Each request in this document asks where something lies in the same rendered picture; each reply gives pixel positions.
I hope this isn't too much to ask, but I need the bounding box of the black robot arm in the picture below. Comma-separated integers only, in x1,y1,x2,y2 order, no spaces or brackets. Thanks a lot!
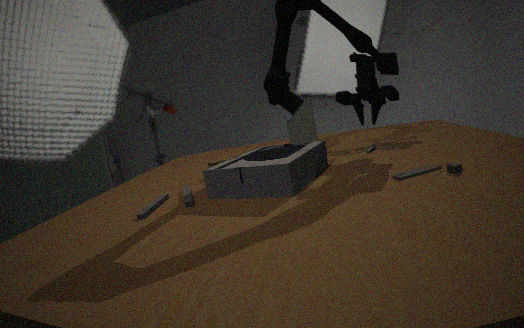
264,0,399,117

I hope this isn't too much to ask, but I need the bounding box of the grey metal pin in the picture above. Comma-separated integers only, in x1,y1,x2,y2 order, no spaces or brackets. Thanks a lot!
367,144,376,154

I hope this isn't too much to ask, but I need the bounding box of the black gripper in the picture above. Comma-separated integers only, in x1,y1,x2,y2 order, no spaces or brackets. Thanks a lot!
335,70,399,125

